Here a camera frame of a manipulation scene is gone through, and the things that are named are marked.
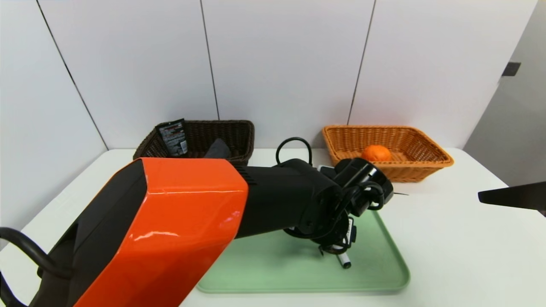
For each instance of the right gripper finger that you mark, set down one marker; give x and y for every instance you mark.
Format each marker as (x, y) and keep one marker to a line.
(518, 197)

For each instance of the light green plastic tray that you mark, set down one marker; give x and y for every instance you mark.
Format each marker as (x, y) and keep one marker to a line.
(298, 264)

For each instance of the orange fruit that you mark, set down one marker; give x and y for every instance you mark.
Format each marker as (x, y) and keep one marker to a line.
(375, 153)

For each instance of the dark grey towel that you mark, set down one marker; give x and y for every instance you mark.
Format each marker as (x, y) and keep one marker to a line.
(218, 149)

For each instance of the orange wicker basket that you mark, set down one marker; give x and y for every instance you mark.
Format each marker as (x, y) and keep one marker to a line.
(418, 171)

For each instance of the black cosmetic tube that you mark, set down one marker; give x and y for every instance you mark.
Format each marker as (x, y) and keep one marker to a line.
(172, 136)

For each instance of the white marker pen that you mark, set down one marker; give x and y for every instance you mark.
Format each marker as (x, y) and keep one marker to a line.
(344, 261)

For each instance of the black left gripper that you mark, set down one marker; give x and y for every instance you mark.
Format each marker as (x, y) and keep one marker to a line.
(351, 233)

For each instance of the dark brown wicker basket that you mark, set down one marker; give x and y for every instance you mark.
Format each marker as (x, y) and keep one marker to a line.
(239, 140)

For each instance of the dark square wall fixture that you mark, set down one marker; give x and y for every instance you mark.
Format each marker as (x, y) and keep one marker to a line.
(511, 69)

